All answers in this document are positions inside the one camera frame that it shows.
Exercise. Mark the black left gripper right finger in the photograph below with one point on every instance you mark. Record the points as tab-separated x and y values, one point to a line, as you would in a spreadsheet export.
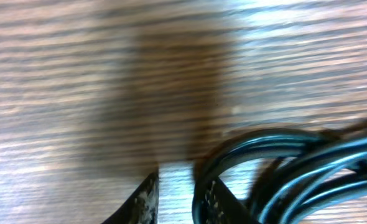
220	206

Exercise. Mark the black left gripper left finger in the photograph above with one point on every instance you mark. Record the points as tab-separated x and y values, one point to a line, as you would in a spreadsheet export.
142	205

